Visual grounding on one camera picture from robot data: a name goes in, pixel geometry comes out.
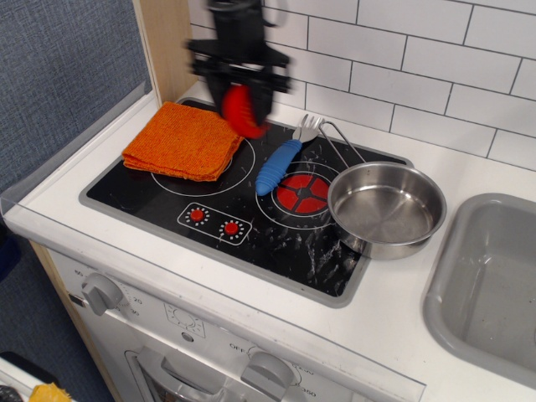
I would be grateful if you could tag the black toy stovetop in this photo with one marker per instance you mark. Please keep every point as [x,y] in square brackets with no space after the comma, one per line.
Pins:
[285,237]

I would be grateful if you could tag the red toy tomato half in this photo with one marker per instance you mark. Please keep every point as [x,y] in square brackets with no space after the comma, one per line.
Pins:
[237,110]

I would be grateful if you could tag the grey left oven knob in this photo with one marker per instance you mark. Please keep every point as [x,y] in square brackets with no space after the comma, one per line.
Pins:
[101,293]

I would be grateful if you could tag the white toy oven front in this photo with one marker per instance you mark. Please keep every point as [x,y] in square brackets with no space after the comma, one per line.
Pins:
[155,351]

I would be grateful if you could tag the grey right oven knob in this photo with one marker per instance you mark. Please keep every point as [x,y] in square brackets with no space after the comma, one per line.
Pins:
[269,375]

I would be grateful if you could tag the grey oven knob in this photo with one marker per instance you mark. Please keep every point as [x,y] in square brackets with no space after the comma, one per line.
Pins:
[101,293]
[269,375]

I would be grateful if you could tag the blue handled spork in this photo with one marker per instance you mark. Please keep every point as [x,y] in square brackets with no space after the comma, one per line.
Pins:
[275,167]

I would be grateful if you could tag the silver metal pot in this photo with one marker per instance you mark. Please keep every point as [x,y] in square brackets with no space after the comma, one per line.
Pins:
[385,210]

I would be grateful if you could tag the light wooden side post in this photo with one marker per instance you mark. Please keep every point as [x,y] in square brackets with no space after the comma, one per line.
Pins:
[165,28]

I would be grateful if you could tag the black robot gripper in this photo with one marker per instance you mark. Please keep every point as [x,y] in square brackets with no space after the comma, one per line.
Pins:
[238,54]

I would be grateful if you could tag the orange knitted cloth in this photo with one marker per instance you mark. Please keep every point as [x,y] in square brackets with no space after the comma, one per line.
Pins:
[183,142]

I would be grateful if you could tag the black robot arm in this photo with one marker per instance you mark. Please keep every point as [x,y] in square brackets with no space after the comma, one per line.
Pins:
[234,4]

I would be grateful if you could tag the grey toy sink basin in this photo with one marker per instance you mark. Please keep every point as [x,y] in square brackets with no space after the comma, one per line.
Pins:
[480,305]

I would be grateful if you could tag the yellow cloth at corner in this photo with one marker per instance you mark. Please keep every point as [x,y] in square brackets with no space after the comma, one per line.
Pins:
[49,393]

